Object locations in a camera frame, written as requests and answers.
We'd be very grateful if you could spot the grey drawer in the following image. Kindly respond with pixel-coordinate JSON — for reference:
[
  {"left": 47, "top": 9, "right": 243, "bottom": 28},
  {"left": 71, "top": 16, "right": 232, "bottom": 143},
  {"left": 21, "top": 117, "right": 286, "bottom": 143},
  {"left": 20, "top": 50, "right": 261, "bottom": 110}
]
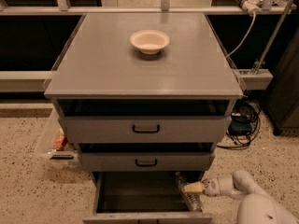
[
  {"left": 78, "top": 143, "right": 215, "bottom": 172},
  {"left": 82, "top": 172, "right": 212, "bottom": 224},
  {"left": 58, "top": 99, "right": 233, "bottom": 144}
]

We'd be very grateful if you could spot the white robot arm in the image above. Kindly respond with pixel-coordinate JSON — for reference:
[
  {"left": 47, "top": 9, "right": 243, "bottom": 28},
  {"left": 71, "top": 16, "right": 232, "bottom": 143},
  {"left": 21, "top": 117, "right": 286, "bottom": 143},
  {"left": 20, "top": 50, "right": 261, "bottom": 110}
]
[{"left": 182, "top": 170, "right": 299, "bottom": 224}]

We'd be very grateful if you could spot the grey drawer cabinet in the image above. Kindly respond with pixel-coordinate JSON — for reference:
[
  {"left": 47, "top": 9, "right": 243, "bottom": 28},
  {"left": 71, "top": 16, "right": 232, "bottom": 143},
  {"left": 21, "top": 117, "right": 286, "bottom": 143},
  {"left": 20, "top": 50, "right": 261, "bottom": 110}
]
[{"left": 44, "top": 11, "right": 244, "bottom": 224}]

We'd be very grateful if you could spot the red item in bin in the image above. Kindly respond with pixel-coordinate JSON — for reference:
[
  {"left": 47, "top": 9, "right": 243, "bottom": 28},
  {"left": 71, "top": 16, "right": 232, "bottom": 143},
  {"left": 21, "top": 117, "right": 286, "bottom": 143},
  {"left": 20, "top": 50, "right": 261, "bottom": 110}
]
[{"left": 54, "top": 135, "right": 68, "bottom": 151}]

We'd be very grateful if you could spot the white paper bowl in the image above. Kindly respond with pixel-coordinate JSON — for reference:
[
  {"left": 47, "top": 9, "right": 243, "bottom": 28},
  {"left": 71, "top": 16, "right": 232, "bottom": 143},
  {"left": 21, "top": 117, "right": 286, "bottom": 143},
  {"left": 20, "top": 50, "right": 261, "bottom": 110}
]
[{"left": 130, "top": 30, "right": 170, "bottom": 55}]

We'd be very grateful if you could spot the clear plastic water bottle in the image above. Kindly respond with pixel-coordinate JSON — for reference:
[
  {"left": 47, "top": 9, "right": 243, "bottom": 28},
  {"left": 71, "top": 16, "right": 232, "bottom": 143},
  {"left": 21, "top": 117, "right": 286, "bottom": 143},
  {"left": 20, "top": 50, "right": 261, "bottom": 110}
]
[{"left": 176, "top": 172, "right": 202, "bottom": 212}]

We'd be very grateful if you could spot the metal rail frame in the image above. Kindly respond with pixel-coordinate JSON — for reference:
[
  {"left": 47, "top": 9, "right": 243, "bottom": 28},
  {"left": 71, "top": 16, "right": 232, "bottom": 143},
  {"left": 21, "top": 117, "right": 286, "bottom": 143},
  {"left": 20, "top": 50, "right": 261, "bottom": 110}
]
[{"left": 0, "top": 0, "right": 299, "bottom": 93}]

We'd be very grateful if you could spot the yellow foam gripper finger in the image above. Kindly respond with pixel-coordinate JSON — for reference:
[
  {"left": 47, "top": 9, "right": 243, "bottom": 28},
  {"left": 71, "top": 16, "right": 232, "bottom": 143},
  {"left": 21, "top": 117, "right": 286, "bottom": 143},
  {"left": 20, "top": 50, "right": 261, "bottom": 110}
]
[{"left": 182, "top": 182, "right": 205, "bottom": 193}]

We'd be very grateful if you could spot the clear plastic storage bin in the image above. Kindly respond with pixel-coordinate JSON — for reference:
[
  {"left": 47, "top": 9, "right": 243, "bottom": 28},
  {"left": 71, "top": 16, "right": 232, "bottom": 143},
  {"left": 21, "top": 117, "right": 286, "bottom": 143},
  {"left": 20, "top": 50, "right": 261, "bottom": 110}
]
[{"left": 35, "top": 109, "right": 78, "bottom": 166}]

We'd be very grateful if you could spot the white power cable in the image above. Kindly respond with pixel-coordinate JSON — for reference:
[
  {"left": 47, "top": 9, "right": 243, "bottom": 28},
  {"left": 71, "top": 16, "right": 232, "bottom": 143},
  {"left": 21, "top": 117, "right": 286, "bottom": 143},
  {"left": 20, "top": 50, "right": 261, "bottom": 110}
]
[{"left": 225, "top": 10, "right": 258, "bottom": 59}]

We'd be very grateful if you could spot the grey bottom drawer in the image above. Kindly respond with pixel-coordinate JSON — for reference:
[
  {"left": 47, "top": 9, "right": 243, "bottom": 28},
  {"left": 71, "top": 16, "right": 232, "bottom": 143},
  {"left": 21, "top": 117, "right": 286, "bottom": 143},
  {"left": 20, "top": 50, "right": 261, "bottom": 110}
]
[{"left": 82, "top": 172, "right": 212, "bottom": 224}]

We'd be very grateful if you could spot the grey middle drawer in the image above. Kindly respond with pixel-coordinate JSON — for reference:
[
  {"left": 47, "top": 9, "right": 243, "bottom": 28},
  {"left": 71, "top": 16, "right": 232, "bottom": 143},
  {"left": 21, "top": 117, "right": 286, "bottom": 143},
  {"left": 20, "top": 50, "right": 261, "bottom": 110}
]
[{"left": 78, "top": 143, "right": 215, "bottom": 172}]

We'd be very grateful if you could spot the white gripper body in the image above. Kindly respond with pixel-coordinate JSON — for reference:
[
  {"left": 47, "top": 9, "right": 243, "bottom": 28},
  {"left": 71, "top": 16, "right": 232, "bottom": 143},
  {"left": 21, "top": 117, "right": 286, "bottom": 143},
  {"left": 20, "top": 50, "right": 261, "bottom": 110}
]
[{"left": 203, "top": 178, "right": 221, "bottom": 197}]

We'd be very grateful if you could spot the blue box with cables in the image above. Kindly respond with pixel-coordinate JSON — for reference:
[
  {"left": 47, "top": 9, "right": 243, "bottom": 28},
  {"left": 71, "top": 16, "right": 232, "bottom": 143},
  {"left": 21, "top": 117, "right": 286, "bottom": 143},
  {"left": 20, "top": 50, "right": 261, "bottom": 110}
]
[{"left": 218, "top": 100, "right": 262, "bottom": 150}]

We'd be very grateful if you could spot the grey top drawer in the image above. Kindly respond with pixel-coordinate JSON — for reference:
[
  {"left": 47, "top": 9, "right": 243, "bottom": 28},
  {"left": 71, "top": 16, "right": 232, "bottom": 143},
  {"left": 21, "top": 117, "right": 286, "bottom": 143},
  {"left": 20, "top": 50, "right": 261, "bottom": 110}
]
[{"left": 58, "top": 99, "right": 233, "bottom": 144}]

